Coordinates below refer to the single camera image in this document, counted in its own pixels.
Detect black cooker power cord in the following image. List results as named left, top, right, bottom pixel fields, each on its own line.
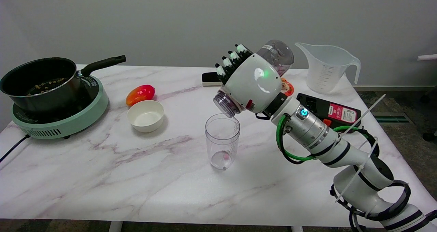
left=0, top=134, right=30, bottom=163

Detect black saucepan with handle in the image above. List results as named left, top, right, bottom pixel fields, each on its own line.
left=0, top=55, right=127, bottom=114

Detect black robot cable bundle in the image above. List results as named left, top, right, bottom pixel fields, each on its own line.
left=329, top=130, right=437, bottom=232

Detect long white zip tie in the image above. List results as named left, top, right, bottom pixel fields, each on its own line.
left=340, top=94, right=386, bottom=134
left=335, top=137, right=379, bottom=203

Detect large translucent measuring jug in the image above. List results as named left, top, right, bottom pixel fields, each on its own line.
left=295, top=42, right=362, bottom=94

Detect mint green induction cooker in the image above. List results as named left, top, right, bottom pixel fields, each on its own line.
left=10, top=74, right=109, bottom=140

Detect small clear measuring cup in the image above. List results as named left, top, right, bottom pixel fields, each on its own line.
left=205, top=113, right=241, bottom=171

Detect black white board eraser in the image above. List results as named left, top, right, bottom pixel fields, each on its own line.
left=202, top=72, right=222, bottom=87

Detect black device with red label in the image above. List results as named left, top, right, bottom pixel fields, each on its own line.
left=296, top=93, right=362, bottom=130

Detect green robot cable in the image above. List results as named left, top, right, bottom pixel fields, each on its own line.
left=276, top=114, right=371, bottom=162

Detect brown food bits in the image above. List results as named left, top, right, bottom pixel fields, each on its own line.
left=27, top=77, right=67, bottom=96

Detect red orange mango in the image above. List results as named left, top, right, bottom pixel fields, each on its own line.
left=126, top=85, right=156, bottom=107

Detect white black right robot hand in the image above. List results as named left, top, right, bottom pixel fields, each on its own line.
left=214, top=43, right=284, bottom=114

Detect floor vent grille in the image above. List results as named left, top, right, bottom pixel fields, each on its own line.
left=371, top=112, right=414, bottom=125

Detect white bowl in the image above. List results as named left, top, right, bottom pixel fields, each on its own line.
left=127, top=100, right=165, bottom=133

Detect grey transparent plastic bottle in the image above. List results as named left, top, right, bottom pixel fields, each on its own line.
left=213, top=40, right=295, bottom=118

